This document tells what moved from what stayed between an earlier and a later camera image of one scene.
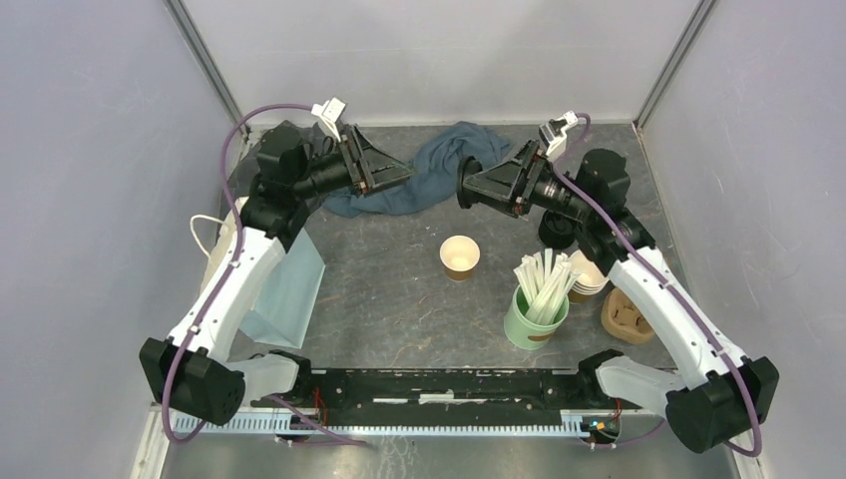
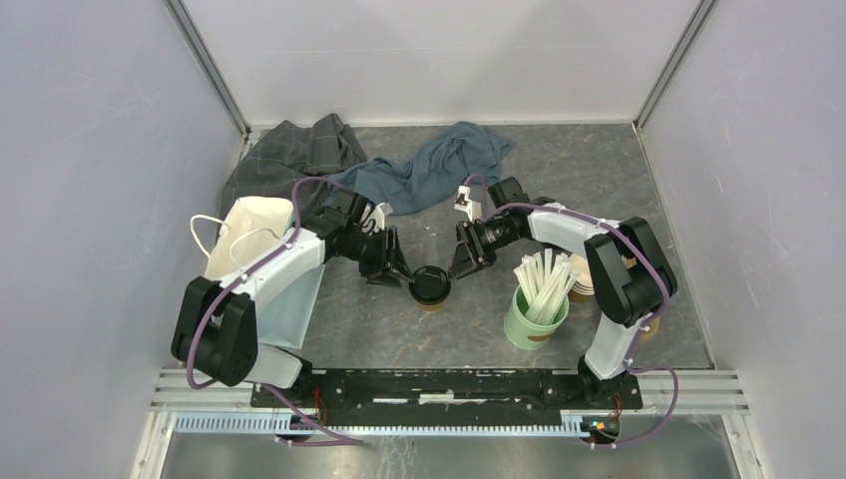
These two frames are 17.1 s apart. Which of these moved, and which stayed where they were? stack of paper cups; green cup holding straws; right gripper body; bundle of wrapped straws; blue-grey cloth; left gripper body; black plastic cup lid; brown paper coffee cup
Moved: left gripper body; brown paper coffee cup; right gripper body; black plastic cup lid
Stayed: bundle of wrapped straws; stack of paper cups; green cup holding straws; blue-grey cloth
